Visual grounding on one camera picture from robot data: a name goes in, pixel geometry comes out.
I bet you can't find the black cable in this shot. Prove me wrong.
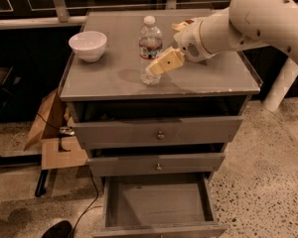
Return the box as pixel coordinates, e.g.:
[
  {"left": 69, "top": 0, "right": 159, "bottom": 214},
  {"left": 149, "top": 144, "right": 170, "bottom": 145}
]
[{"left": 35, "top": 112, "right": 101, "bottom": 238}]

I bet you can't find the brown cardboard box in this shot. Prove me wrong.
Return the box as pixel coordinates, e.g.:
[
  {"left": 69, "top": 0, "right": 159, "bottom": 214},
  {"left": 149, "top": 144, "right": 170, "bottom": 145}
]
[{"left": 24, "top": 89, "right": 87, "bottom": 170}]

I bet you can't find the grey drawer cabinet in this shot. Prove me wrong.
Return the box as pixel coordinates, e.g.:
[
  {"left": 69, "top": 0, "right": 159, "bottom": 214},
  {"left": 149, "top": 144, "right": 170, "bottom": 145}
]
[{"left": 58, "top": 9, "right": 263, "bottom": 238}]

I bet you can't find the grey bottom drawer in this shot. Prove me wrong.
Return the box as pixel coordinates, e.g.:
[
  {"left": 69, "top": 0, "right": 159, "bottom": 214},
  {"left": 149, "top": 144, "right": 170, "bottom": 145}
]
[{"left": 93, "top": 173, "right": 226, "bottom": 238}]

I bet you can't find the black stand leg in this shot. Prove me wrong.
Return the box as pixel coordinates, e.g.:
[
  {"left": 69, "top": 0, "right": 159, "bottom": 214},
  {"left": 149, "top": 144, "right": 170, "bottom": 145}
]
[{"left": 35, "top": 170, "right": 49, "bottom": 197}]

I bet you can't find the grey top drawer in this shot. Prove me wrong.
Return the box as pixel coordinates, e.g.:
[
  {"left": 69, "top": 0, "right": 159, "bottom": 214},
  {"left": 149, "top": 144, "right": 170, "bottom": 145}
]
[{"left": 70, "top": 98, "right": 242, "bottom": 149}]

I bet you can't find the clear plastic water bottle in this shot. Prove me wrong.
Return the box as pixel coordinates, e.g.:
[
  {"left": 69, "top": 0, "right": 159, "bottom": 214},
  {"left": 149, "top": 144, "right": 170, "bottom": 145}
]
[{"left": 138, "top": 16, "right": 163, "bottom": 85}]

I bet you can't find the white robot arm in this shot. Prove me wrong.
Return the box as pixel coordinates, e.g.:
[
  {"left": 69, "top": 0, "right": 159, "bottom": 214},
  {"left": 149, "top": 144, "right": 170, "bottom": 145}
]
[{"left": 145, "top": 0, "right": 298, "bottom": 75}]

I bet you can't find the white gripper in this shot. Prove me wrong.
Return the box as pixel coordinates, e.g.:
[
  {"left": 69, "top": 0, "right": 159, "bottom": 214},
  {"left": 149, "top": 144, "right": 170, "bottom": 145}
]
[{"left": 145, "top": 17, "right": 214, "bottom": 76}]

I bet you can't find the white pipe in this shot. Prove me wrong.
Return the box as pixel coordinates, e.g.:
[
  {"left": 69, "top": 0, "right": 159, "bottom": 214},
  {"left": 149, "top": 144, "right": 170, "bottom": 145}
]
[{"left": 263, "top": 59, "right": 298, "bottom": 112}]

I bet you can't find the grey drawer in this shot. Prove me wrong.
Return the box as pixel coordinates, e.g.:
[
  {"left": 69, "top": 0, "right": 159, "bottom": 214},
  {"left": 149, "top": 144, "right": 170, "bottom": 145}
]
[
  {"left": 93, "top": 173, "right": 226, "bottom": 238},
  {"left": 70, "top": 98, "right": 242, "bottom": 149},
  {"left": 87, "top": 143, "right": 226, "bottom": 177}
]

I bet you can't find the white ceramic bowl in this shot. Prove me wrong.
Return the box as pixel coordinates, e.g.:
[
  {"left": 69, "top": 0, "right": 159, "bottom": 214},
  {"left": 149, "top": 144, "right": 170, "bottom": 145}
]
[{"left": 69, "top": 31, "right": 107, "bottom": 62}]

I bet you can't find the grey middle drawer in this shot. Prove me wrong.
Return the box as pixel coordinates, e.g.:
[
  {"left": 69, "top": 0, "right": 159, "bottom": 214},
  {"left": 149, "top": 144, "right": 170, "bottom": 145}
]
[{"left": 87, "top": 143, "right": 226, "bottom": 177}]

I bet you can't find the metal window railing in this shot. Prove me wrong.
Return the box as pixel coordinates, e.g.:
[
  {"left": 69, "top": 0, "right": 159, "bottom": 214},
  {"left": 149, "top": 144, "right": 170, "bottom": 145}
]
[{"left": 0, "top": 0, "right": 298, "bottom": 32}]

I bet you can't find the black shoe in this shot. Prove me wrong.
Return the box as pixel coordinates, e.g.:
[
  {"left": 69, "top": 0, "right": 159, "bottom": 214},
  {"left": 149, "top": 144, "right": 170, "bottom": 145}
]
[{"left": 42, "top": 220, "right": 72, "bottom": 238}]

